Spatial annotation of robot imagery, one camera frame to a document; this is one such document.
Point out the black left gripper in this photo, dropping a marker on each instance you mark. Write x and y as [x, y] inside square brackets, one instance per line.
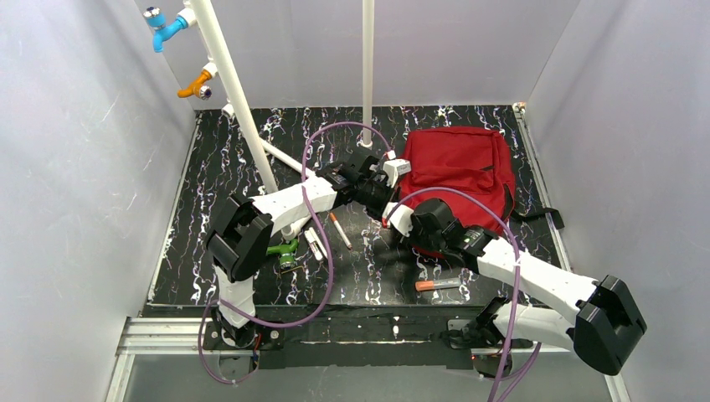
[378, 196]

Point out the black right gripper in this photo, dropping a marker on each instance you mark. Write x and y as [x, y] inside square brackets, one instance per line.
[403, 237]

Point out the red student backpack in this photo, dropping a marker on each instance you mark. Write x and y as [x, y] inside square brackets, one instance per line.
[473, 160]

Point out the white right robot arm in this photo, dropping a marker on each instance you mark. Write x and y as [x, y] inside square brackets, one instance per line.
[599, 320]

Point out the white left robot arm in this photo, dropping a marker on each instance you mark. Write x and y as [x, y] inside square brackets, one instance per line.
[240, 233]

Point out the orange capped grey marker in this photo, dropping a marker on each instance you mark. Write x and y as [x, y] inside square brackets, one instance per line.
[440, 284]

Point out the orange tipped white pen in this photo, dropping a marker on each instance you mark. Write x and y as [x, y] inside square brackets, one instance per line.
[341, 231]

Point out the green pipe clamp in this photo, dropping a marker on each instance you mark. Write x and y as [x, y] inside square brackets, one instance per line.
[286, 253]

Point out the orange pipe fitting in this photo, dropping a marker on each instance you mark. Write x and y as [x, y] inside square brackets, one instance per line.
[198, 88]

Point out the blue pipe fitting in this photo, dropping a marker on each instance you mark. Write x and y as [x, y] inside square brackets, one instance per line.
[162, 29]

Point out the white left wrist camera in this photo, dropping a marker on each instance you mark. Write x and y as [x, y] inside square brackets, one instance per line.
[394, 168]

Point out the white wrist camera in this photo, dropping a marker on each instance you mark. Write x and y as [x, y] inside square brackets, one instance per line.
[394, 168]
[398, 217]

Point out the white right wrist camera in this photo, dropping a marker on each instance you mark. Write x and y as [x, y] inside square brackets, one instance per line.
[398, 217]

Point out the white PVC pipe frame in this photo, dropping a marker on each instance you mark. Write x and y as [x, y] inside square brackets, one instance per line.
[302, 53]

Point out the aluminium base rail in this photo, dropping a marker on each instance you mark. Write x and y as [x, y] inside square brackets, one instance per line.
[379, 340]

